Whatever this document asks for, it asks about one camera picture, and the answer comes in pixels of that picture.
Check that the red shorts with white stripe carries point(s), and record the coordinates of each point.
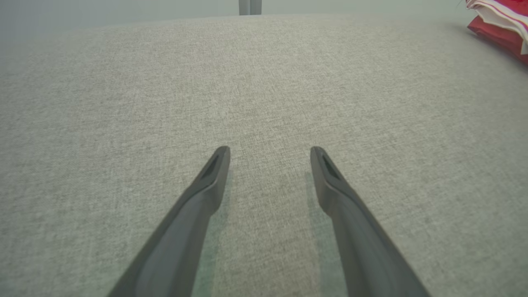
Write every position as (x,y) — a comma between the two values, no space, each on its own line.
(495,35)

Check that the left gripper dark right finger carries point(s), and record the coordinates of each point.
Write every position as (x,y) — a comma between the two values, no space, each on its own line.
(363,247)

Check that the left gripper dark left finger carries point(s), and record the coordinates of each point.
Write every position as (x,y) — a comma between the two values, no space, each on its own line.
(185,239)

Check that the grey fabric sofa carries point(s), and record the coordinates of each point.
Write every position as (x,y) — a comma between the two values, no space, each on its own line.
(264,90)

